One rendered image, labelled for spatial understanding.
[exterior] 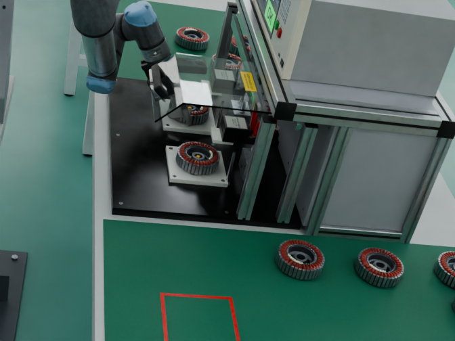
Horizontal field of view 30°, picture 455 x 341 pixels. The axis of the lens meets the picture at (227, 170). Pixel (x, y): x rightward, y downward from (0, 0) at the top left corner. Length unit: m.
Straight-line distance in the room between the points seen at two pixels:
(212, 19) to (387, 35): 1.22
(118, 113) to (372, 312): 0.91
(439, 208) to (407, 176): 0.33
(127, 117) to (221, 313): 0.75
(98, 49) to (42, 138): 1.62
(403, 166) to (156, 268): 0.64
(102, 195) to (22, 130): 1.62
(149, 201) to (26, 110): 1.82
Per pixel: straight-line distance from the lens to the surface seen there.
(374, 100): 2.01
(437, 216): 2.37
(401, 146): 2.04
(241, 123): 2.15
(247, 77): 2.06
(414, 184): 2.12
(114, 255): 1.92
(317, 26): 1.94
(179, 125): 2.36
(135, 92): 2.50
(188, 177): 2.15
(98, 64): 2.14
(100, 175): 2.16
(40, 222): 3.18
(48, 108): 3.84
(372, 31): 1.98
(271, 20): 2.14
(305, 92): 1.95
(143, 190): 2.10
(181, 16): 3.07
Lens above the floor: 2.00
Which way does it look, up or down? 33 degrees down
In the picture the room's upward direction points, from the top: 14 degrees clockwise
